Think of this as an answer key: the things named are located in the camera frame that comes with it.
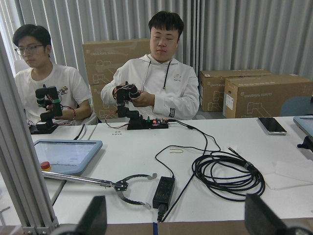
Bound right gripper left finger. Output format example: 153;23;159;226
74;196;107;235

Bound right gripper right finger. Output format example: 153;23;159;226
245;194;293;235

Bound long reach grabber tool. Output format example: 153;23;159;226
42;171;157;209

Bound black power adapter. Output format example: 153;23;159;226
153;176;175;209

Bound blue teach pendant tablet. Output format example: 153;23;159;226
34;140;103;175

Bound black smartphone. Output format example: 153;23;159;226
257;117;287;135

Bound cardboard box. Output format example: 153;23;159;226
223;75;313;118
83;39;150;119

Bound seated person white shirt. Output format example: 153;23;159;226
13;24;98;125

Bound coiled black cable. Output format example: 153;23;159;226
191;146;266;202

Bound aluminium frame post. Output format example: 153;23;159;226
0;43;58;235

